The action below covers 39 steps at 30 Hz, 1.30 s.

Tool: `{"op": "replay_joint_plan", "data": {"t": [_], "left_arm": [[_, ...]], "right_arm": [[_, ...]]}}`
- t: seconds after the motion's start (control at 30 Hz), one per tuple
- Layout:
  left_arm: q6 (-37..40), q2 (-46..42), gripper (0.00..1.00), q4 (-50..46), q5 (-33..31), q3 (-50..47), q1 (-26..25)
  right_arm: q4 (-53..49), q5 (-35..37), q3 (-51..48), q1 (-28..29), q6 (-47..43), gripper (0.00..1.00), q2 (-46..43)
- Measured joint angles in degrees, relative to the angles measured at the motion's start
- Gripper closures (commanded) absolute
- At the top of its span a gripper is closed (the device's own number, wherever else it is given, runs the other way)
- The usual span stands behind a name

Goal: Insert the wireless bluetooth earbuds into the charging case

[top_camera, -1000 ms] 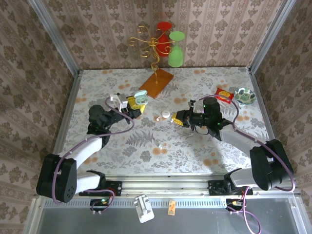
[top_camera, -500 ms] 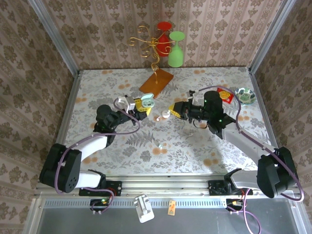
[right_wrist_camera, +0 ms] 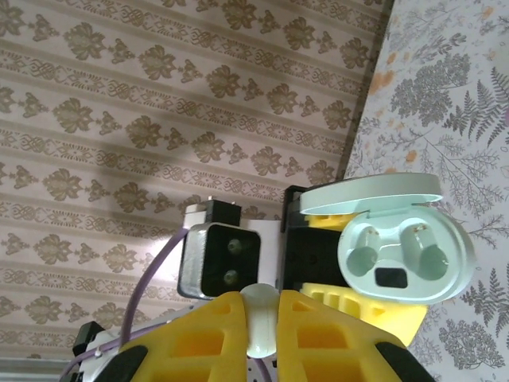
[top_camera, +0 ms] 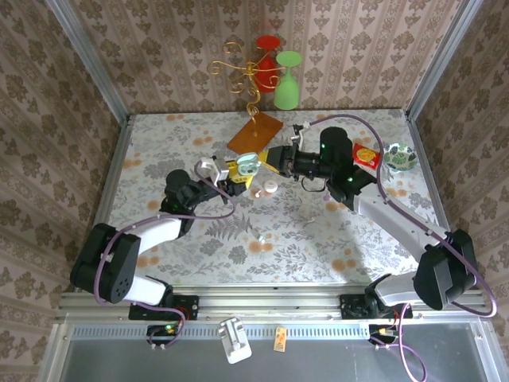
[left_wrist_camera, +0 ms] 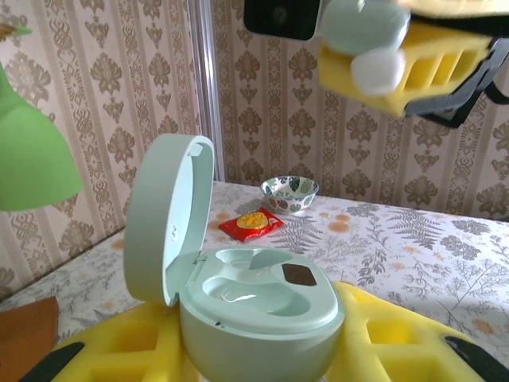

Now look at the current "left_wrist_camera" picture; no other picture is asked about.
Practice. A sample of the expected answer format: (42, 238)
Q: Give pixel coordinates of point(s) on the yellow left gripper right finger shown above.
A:
(397, 350)

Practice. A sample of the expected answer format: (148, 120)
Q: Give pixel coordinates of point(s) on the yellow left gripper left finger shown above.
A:
(119, 350)

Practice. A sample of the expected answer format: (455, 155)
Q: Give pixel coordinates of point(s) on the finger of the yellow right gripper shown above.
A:
(437, 79)
(457, 8)

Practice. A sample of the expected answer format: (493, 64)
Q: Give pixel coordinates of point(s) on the mint green earbuds case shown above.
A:
(254, 318)

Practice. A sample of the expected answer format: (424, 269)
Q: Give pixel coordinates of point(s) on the red snack packet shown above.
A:
(250, 224)

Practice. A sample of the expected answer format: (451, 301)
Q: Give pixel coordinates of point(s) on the leaf pattern ceramic bowl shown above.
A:
(290, 197)

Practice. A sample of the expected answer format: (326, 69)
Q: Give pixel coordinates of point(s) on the green plastic goblet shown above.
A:
(32, 159)

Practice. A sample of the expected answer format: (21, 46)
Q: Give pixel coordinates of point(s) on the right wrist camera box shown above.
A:
(278, 20)

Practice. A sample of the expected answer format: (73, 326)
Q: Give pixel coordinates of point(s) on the aluminium frame post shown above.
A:
(207, 79)

